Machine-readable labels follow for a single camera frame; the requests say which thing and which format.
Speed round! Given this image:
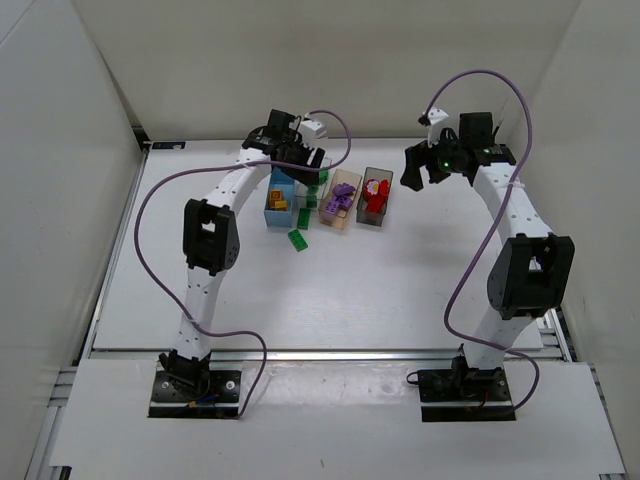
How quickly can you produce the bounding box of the red curved lego brick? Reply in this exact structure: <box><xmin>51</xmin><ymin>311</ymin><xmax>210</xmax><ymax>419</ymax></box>
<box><xmin>377</xmin><ymin>180</ymin><xmax>390</xmax><ymax>201</ymax></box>

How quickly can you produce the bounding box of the orange transparent lego brick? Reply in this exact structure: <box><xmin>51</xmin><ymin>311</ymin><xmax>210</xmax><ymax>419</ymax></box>
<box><xmin>269</xmin><ymin>189</ymin><xmax>283</xmax><ymax>207</ymax></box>

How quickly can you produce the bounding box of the red long lego brick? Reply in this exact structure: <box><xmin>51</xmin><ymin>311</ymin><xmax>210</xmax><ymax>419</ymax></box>
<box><xmin>365</xmin><ymin>195</ymin><xmax>386</xmax><ymax>214</ymax></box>

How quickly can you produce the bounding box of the yellow lego brick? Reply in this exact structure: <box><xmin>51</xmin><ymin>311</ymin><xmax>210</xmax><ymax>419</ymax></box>
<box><xmin>271</xmin><ymin>200</ymin><xmax>289</xmax><ymax>211</ymax></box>

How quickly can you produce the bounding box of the green lego plate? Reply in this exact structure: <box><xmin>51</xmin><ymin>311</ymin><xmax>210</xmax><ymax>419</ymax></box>
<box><xmin>296</xmin><ymin>208</ymin><xmax>311</xmax><ymax>230</ymax></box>
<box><xmin>287</xmin><ymin>229</ymin><xmax>308</xmax><ymax>252</ymax></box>

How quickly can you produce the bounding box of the purple lego brick with studs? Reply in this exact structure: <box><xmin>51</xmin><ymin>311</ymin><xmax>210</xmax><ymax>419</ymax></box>
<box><xmin>332</xmin><ymin>183</ymin><xmax>356</xmax><ymax>197</ymax></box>

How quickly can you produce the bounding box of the small purple lego brick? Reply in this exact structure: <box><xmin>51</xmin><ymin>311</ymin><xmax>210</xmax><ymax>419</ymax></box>
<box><xmin>335</xmin><ymin>195</ymin><xmax>353</xmax><ymax>210</ymax></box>

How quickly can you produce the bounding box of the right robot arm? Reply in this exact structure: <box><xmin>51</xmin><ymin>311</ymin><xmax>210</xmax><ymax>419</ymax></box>
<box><xmin>400</xmin><ymin>108</ymin><xmax>575</xmax><ymax>371</ymax></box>

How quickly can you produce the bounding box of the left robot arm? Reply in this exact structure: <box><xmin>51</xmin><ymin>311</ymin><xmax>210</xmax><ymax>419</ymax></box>
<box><xmin>160</xmin><ymin>109</ymin><xmax>346</xmax><ymax>387</ymax></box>

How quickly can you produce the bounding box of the light blue plastic container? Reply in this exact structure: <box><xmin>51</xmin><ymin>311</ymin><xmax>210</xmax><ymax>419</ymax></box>
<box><xmin>263</xmin><ymin>168</ymin><xmax>296</xmax><ymax>228</ymax></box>

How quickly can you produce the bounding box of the clear plastic container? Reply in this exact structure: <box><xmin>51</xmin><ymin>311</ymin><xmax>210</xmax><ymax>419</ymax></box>
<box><xmin>294</xmin><ymin>170</ymin><xmax>331</xmax><ymax>209</ymax></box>

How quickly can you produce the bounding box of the smoky grey plastic container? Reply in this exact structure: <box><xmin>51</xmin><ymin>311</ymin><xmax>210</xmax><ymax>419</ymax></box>
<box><xmin>356</xmin><ymin>166</ymin><xmax>393</xmax><ymax>227</ymax></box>

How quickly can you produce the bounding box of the blue label sticker left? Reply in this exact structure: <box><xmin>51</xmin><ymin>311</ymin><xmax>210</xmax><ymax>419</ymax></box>
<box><xmin>151</xmin><ymin>141</ymin><xmax>186</xmax><ymax>150</ymax></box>

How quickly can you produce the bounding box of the amber transparent plastic container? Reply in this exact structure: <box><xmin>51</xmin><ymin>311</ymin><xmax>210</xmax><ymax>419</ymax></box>
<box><xmin>318</xmin><ymin>169</ymin><xmax>362</xmax><ymax>230</ymax></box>

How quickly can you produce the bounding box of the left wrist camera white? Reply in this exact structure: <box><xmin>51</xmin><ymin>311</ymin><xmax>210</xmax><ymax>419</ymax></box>
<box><xmin>298</xmin><ymin>118</ymin><xmax>327</xmax><ymax>149</ymax></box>

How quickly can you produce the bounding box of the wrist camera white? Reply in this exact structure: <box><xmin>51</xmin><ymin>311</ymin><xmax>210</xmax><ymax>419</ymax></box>
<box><xmin>418</xmin><ymin>107</ymin><xmax>449</xmax><ymax>148</ymax></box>
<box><xmin>298</xmin><ymin>118</ymin><xmax>327</xmax><ymax>149</ymax></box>

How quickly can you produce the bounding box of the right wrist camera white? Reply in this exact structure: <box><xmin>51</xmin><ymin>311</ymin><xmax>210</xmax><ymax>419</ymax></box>
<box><xmin>418</xmin><ymin>107</ymin><xmax>449</xmax><ymax>148</ymax></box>

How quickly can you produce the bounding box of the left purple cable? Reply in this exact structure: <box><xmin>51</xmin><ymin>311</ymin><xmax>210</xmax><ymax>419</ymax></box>
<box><xmin>132</xmin><ymin>108</ymin><xmax>352</xmax><ymax>419</ymax></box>

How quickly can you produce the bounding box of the purple cable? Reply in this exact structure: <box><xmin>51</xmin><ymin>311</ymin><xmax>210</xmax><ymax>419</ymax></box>
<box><xmin>132</xmin><ymin>108</ymin><xmax>352</xmax><ymax>419</ymax></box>
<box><xmin>424</xmin><ymin>69</ymin><xmax>541</xmax><ymax>412</ymax></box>

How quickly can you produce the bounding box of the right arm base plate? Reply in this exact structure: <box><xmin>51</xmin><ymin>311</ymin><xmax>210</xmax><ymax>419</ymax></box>
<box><xmin>405</xmin><ymin>369</ymin><xmax>516</xmax><ymax>423</ymax></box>

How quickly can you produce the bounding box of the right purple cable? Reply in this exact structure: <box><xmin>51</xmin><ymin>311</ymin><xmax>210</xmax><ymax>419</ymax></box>
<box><xmin>424</xmin><ymin>69</ymin><xmax>541</xmax><ymax>412</ymax></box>

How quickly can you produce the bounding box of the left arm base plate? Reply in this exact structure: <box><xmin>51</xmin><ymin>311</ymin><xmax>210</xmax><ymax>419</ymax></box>
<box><xmin>147</xmin><ymin>367</ymin><xmax>242</xmax><ymax>420</ymax></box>

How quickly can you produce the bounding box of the aluminium frame rail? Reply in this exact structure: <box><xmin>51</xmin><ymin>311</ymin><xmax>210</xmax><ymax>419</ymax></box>
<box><xmin>79</xmin><ymin>344</ymin><xmax>576</xmax><ymax>364</ymax></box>

